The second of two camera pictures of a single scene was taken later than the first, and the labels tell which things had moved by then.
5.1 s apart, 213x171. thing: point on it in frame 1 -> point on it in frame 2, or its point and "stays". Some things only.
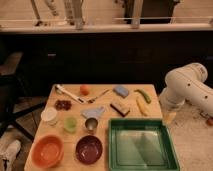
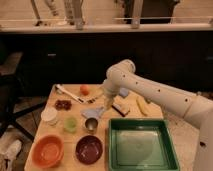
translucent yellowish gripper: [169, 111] -> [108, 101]
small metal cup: [91, 124] stays
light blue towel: [92, 112] stays
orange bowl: [47, 151] stays
